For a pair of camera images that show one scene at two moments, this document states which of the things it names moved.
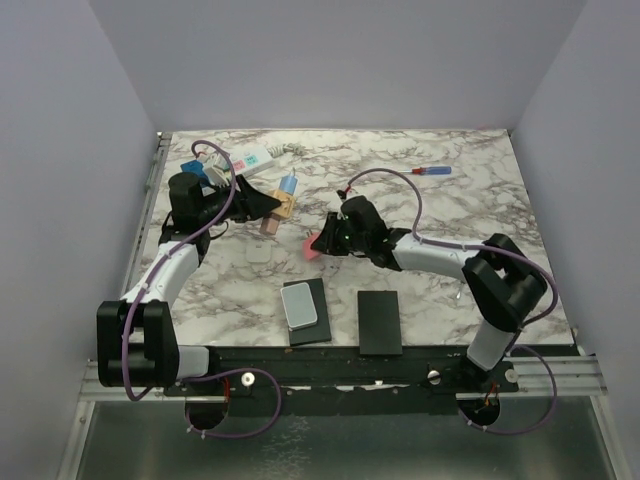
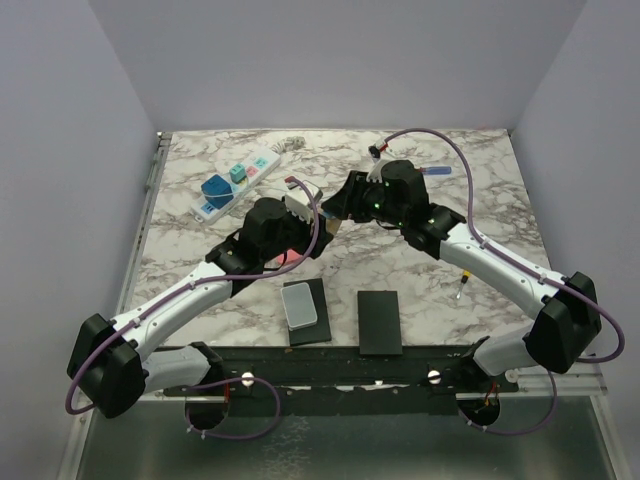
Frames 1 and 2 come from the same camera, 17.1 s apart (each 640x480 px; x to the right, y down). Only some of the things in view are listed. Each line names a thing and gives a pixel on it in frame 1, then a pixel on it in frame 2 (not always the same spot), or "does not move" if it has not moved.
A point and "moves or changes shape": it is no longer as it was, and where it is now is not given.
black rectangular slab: [379, 325] does not move
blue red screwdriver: [430, 170] does not move
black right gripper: [326, 241] to [346, 202]
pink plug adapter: [310, 253] moves or changes shape
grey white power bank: [299, 306] does not move
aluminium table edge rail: [147, 212] does not move
